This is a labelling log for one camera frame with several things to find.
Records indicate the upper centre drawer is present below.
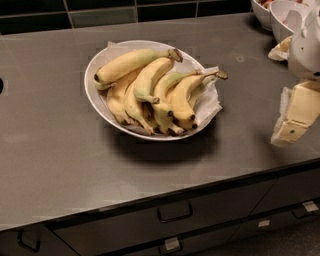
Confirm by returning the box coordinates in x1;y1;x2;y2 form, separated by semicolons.
54;181;272;256

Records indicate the yellow green banana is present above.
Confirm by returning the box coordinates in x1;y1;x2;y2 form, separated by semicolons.
94;48;183;90

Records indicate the left drawer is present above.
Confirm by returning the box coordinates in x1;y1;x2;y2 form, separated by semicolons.
0;226;78;256

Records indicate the middle yellow banana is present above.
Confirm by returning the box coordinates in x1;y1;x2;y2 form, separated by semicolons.
124;83;154;135

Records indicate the right yellow banana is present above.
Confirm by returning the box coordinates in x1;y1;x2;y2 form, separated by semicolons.
170;70;228;130

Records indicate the white bowl back right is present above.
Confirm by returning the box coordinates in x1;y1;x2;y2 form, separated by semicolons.
269;0;319;43

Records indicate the lower centre drawer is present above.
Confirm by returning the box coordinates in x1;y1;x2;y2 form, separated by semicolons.
99;224;241;256

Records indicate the upper right drawer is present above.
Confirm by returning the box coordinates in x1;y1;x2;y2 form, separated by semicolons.
252;168;320;214

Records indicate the drawer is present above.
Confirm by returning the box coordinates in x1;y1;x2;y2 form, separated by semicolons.
230;198;320;242
54;181;272;256
252;168;320;214
99;224;241;256
0;226;78;256

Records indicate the left lower yellow banana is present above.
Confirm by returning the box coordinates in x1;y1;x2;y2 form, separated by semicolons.
106;68;141;126

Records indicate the lower right drawer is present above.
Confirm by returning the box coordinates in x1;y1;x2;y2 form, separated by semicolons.
230;198;320;242

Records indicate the white bowl far corner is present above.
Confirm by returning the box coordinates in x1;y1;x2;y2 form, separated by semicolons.
250;0;274;31

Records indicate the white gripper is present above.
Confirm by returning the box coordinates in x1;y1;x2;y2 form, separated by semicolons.
268;6;320;147

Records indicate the greenish stem yellow banana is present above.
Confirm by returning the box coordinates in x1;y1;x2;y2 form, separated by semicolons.
153;70;200;136

